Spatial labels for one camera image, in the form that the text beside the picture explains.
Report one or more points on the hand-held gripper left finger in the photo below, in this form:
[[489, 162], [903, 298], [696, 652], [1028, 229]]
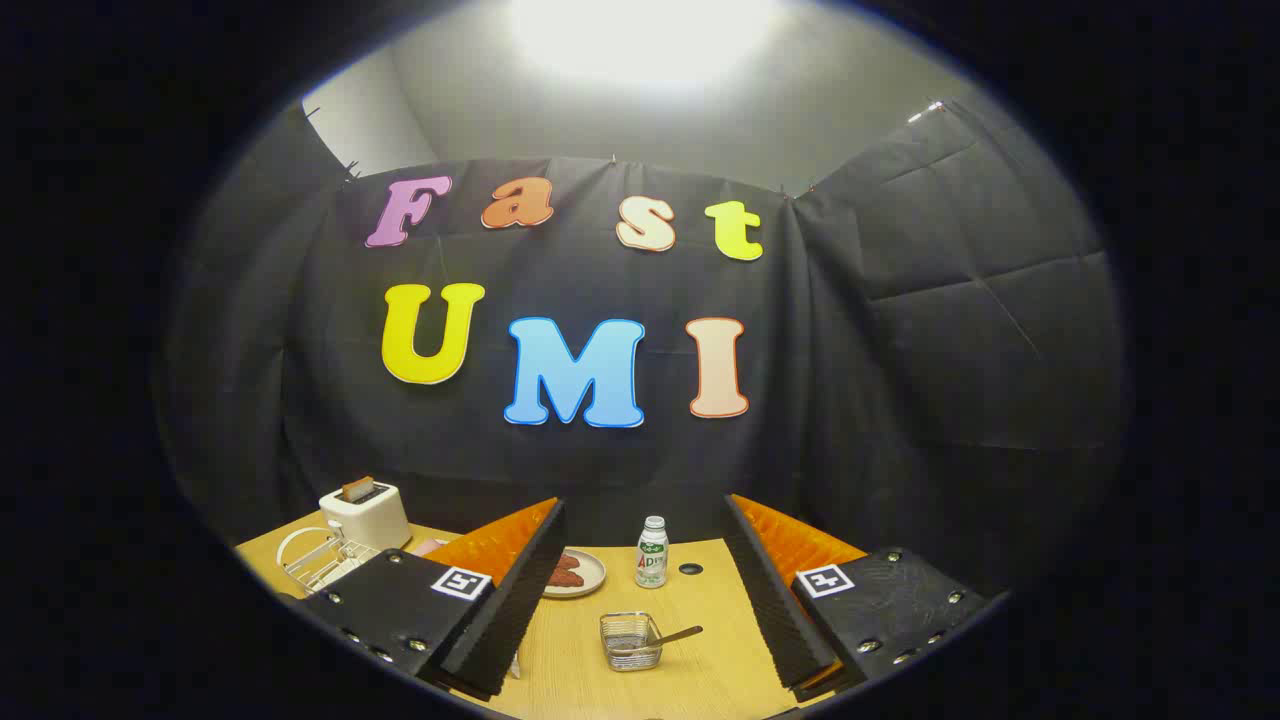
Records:
[[520, 590]]

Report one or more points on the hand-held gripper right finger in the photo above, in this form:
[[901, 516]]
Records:
[[765, 590]]

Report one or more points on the pink plate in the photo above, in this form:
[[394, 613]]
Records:
[[430, 547]]

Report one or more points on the beige plate with meat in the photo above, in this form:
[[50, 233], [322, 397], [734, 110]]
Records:
[[592, 570]]

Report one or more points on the brown meat piece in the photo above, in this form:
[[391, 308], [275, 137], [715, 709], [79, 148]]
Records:
[[569, 563], [568, 580]]

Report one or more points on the white green drink bottle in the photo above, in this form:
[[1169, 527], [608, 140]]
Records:
[[651, 560]]

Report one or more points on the white toaster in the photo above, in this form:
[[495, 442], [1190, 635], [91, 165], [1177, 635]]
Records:
[[368, 518]]

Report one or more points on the brown toast slice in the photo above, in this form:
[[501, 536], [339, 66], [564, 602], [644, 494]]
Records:
[[356, 489]]

